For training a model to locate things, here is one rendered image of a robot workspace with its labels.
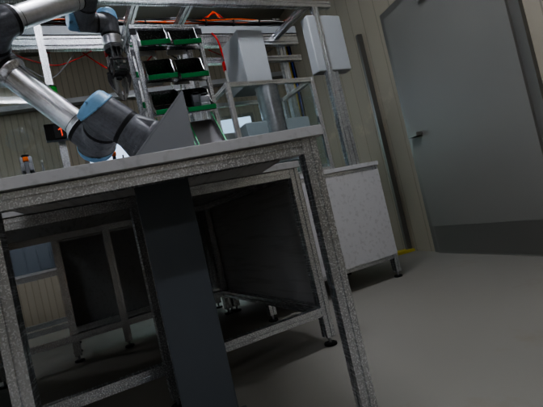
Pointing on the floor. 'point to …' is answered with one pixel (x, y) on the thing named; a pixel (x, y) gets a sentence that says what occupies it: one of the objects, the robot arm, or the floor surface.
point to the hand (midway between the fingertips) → (124, 98)
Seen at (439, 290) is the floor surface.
